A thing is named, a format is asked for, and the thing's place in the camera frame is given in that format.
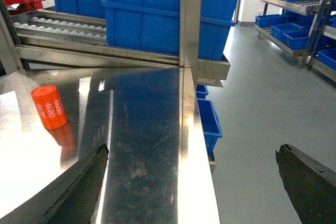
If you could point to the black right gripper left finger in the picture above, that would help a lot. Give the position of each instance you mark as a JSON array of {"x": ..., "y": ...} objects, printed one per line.
[{"x": 70, "y": 198}]

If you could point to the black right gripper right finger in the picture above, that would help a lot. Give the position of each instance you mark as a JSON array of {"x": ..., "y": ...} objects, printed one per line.
[{"x": 309, "y": 185}]

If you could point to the orange cylindrical capacitor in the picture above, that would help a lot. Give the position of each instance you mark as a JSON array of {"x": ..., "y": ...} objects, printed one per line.
[{"x": 49, "y": 107}]

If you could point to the blue bin under table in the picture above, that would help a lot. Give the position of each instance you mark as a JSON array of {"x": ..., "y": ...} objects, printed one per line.
[{"x": 210, "y": 124}]

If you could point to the steel roller rack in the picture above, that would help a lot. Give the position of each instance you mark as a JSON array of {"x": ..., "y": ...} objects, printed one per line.
[{"x": 77, "y": 55}]

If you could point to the large blue crate front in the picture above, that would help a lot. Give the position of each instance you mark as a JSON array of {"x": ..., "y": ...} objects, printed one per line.
[{"x": 154, "y": 25}]

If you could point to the red metal frame table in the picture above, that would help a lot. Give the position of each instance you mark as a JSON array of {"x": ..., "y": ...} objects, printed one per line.
[{"x": 24, "y": 5}]

